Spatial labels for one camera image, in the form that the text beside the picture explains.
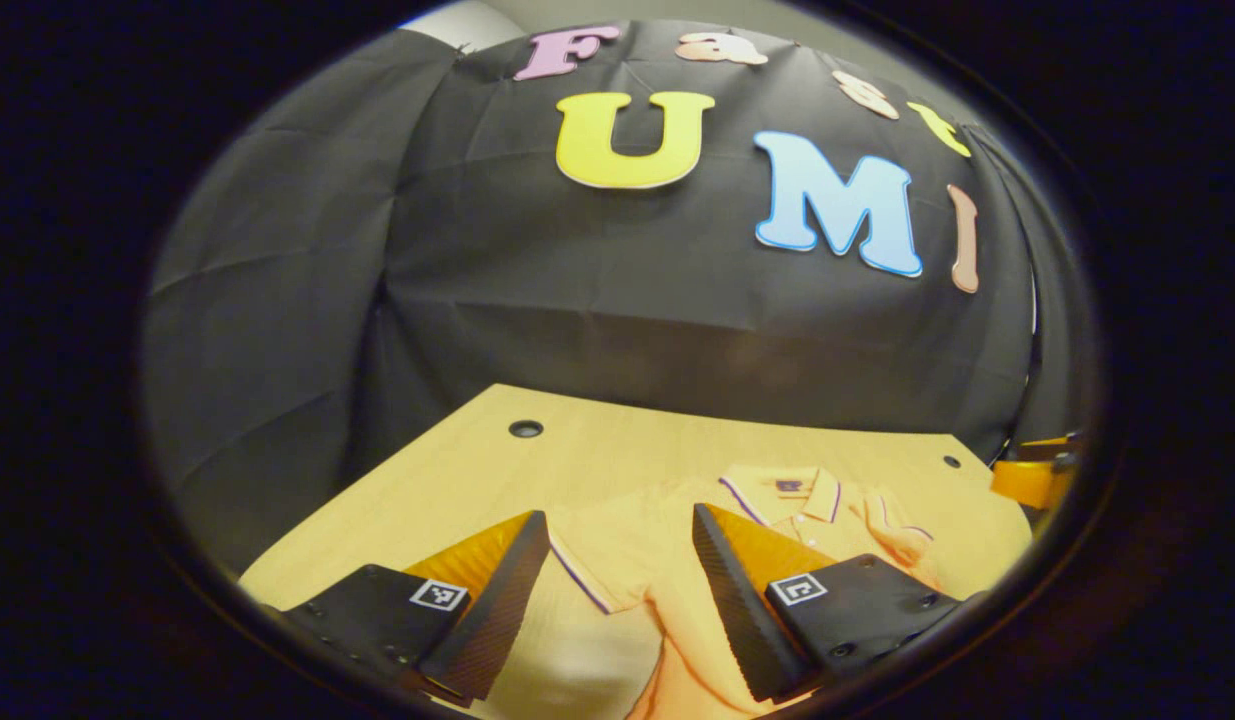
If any orange T-shirt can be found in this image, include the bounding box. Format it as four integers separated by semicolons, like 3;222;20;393
477;463;946;720

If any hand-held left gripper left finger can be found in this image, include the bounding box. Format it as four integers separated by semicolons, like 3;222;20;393
262;510;553;711

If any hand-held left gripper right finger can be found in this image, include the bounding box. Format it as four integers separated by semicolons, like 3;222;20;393
691;503;988;705

